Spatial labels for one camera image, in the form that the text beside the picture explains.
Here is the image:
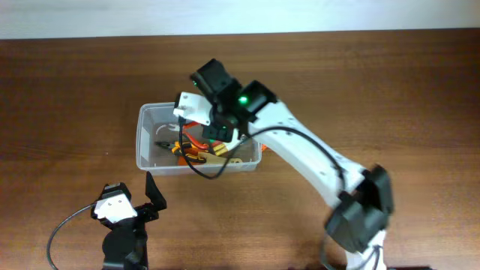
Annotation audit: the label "clear box of bits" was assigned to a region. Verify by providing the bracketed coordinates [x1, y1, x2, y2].
[212, 129, 247, 156]

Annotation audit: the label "red handled small cutters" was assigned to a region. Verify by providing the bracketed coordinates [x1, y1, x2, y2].
[167, 121, 210, 151]

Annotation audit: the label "orange scraper wooden handle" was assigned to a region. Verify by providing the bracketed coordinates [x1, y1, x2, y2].
[176, 151, 242, 167]

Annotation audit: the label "clear plastic container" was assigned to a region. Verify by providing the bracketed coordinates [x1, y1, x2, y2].
[136, 102, 262, 176]

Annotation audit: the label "yellow black needle-nose pliers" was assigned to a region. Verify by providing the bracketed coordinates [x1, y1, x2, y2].
[154, 141, 207, 164]

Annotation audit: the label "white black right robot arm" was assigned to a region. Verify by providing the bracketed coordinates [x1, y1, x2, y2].
[190, 59, 395, 269]

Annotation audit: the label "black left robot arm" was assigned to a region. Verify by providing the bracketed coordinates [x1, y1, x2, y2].
[91, 172, 167, 269]

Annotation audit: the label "black right camera cable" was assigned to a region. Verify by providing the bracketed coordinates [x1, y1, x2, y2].
[177, 115, 348, 185]

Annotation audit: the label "black camera cable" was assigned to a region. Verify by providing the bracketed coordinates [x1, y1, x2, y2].
[177, 115, 348, 185]
[46, 203, 97, 270]

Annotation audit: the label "black left camera cable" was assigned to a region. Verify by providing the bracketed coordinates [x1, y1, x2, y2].
[46, 203, 97, 270]

